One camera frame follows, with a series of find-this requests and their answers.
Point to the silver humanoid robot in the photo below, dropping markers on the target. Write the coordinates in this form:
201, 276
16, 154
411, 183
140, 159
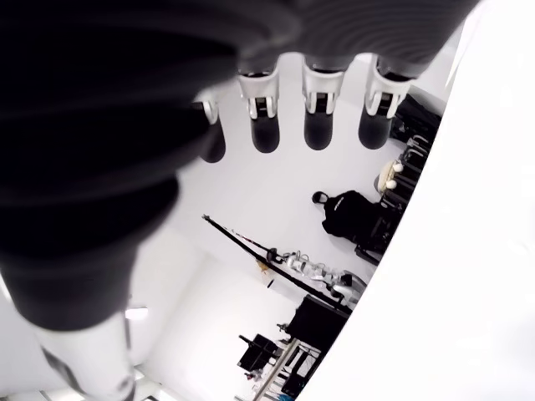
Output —
342, 286

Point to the long black pole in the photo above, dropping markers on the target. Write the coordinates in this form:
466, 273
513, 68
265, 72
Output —
251, 250

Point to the person in black clothes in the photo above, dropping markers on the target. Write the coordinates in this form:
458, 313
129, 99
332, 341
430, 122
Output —
349, 213

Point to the black box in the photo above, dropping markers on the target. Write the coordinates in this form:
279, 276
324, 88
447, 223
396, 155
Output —
317, 321

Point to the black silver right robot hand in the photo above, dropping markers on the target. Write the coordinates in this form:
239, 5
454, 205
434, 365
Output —
83, 125

